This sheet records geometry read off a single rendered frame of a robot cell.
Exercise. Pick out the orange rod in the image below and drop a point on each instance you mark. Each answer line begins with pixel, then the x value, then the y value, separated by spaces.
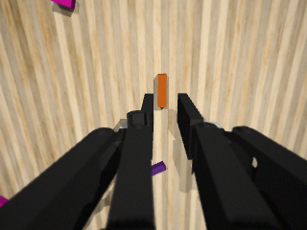
pixel 162 90

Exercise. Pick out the purple rod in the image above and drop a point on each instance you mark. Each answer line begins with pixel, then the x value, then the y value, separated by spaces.
pixel 158 168

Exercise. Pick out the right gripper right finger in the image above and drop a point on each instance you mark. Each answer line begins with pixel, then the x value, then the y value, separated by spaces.
pixel 235 199

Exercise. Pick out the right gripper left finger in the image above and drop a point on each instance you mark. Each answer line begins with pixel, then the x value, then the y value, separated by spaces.
pixel 65 195

